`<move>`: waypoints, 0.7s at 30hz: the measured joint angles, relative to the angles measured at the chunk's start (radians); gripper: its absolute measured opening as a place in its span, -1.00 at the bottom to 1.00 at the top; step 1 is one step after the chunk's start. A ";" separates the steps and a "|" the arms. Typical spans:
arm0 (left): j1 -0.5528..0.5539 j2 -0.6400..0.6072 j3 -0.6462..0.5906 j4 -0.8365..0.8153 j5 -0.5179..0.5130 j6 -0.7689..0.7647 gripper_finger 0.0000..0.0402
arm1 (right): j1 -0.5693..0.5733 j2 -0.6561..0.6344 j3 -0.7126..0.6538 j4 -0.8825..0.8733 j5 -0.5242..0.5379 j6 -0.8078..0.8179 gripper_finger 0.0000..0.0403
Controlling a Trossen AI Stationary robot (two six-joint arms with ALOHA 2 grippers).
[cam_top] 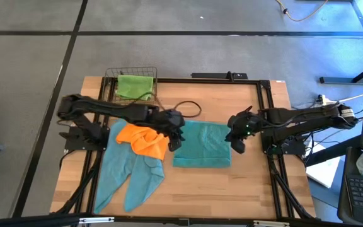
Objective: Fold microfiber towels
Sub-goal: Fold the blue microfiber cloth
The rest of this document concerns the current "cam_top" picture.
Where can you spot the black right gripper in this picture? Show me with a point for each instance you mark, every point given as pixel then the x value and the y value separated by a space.
pixel 246 124

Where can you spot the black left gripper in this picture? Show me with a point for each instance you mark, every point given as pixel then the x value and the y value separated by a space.
pixel 169 121

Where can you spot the dark teal microfiber towel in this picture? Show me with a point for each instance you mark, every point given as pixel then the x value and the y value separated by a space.
pixel 203 145

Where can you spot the orange microfiber towel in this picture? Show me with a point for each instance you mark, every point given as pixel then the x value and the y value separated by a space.
pixel 147 142

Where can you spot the green microfiber towel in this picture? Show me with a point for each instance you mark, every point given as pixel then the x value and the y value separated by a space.
pixel 134 87

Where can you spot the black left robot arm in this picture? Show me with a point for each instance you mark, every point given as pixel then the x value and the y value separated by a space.
pixel 106 108

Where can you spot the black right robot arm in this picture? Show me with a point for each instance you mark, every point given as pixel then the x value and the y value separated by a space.
pixel 310 118

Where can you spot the black bar on table edge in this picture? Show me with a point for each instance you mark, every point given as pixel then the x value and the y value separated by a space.
pixel 213 76

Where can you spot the white power strip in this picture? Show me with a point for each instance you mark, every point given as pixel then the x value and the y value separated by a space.
pixel 322 100

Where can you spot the white flat sheet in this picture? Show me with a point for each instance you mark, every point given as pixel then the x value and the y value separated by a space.
pixel 323 171

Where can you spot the black desk leg bar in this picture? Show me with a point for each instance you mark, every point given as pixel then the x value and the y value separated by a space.
pixel 332 154

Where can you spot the black desk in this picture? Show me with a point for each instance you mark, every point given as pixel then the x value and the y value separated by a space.
pixel 345 214

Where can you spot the black crossbar with silver brackets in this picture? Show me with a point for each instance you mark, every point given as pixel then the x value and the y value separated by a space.
pixel 27 220

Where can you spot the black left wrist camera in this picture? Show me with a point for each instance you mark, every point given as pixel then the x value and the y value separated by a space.
pixel 174 145

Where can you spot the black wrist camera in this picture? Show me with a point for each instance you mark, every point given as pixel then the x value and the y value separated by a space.
pixel 238 146
pixel 174 145

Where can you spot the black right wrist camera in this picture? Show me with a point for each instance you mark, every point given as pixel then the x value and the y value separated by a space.
pixel 238 146

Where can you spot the black aluminium table frame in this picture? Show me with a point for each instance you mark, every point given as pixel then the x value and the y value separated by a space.
pixel 216 81

